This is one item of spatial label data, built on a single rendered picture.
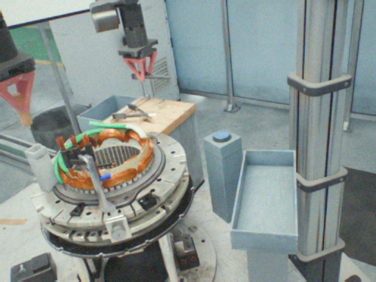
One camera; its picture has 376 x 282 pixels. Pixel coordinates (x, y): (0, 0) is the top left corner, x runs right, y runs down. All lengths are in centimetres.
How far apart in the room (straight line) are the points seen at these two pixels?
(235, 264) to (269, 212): 27
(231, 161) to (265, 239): 35
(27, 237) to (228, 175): 63
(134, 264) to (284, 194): 45
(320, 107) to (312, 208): 28
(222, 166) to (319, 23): 39
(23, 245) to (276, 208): 76
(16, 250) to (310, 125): 87
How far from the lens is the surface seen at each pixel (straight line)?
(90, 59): 341
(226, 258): 95
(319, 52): 81
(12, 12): 172
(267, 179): 78
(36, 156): 72
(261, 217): 69
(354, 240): 210
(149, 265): 97
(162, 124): 96
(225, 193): 96
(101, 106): 118
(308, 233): 105
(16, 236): 123
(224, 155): 90
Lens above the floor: 150
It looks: 31 degrees down
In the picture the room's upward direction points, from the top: 9 degrees counter-clockwise
